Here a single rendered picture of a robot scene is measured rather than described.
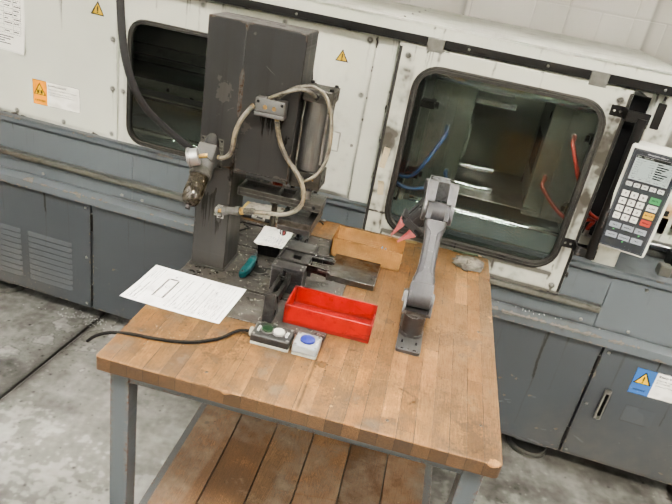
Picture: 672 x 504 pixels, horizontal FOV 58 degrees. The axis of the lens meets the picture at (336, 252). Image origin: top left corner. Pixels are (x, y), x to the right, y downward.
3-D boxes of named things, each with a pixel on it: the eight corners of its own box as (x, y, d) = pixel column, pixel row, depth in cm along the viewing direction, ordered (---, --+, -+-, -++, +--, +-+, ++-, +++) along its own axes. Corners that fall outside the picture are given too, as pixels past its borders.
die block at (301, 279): (299, 296, 186) (303, 275, 183) (268, 288, 187) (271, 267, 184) (314, 268, 204) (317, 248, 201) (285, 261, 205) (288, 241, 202)
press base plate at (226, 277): (321, 350, 168) (323, 341, 167) (152, 306, 174) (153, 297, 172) (359, 254, 226) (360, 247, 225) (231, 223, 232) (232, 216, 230)
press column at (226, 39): (224, 272, 191) (249, 22, 159) (188, 263, 193) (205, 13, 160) (239, 254, 204) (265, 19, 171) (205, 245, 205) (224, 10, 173)
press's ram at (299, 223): (310, 246, 178) (327, 149, 165) (226, 226, 181) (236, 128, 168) (324, 224, 194) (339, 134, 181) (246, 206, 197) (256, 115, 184)
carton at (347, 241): (398, 274, 213) (402, 254, 209) (328, 257, 215) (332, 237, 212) (401, 258, 224) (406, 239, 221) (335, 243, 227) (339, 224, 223)
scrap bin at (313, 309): (368, 344, 169) (372, 326, 167) (282, 322, 172) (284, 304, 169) (374, 322, 180) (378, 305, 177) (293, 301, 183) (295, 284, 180)
